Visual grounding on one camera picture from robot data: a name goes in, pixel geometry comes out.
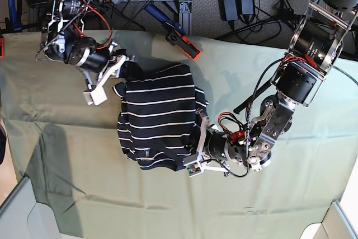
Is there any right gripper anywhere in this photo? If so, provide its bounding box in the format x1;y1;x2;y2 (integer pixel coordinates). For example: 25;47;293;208
68;40;144;86

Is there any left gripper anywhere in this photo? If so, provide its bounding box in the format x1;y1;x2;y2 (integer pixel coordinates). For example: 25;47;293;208
194;109;250;177

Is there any navy white striped T-shirt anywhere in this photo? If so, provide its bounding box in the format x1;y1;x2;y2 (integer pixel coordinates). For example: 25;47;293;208
113;63;208;171

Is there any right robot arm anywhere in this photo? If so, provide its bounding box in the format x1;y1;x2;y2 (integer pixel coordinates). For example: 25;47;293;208
35;0;122;90

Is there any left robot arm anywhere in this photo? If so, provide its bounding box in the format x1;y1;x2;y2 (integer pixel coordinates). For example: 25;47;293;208
183;0;357;177

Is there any red black blue clamp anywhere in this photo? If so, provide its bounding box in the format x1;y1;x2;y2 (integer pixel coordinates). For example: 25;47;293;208
145;4;201;60

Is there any green table cloth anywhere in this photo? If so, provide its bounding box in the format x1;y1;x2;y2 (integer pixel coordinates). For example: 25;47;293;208
1;32;357;238

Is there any blue clamp at left edge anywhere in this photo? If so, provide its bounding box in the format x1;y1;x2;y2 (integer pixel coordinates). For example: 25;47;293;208
1;0;23;35

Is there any black tripod stand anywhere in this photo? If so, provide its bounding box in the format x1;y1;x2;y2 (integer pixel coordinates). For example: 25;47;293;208
214;0;299;45

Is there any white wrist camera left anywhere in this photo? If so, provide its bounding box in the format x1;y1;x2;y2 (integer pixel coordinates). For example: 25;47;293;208
183;154;203;177

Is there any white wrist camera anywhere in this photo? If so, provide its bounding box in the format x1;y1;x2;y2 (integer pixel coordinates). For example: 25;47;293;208
83;85;107;106
183;154;203;177

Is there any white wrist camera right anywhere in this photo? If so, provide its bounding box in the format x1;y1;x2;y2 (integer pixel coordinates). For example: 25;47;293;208
83;85;107;106

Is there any aluminium table frame rail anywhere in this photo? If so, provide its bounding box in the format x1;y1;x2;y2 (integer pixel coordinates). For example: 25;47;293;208
166;0;193;36

